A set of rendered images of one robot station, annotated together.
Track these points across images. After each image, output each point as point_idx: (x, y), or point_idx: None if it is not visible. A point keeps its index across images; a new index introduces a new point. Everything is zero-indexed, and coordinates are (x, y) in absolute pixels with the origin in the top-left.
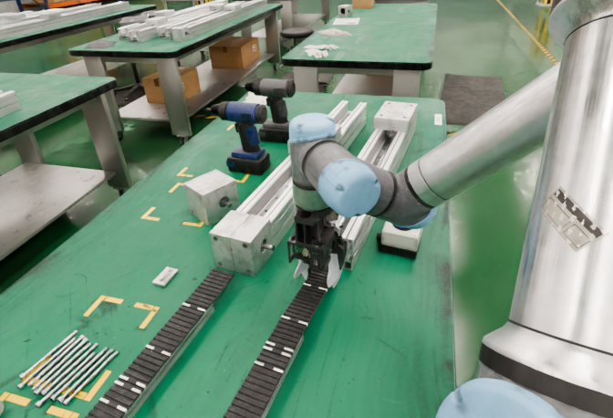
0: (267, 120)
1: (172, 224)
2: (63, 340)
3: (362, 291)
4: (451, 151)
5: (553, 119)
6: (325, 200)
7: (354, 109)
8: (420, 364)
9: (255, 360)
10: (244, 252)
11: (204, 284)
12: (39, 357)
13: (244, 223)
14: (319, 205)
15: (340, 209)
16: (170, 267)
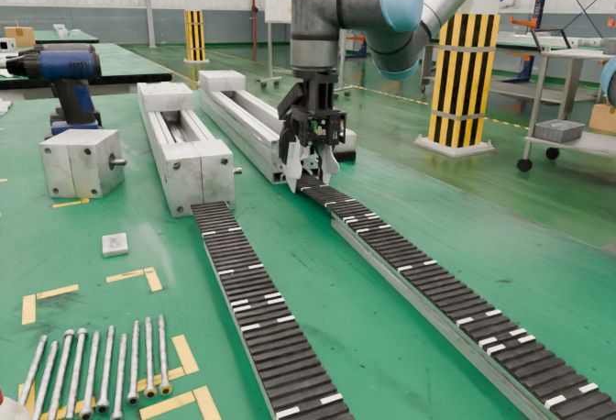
0: (59, 105)
1: (35, 211)
2: (37, 353)
3: (348, 184)
4: None
5: None
6: (388, 14)
7: None
8: (450, 200)
9: (357, 230)
10: (222, 172)
11: (202, 215)
12: (8, 394)
13: (198, 146)
14: (335, 60)
15: (414, 12)
16: (109, 235)
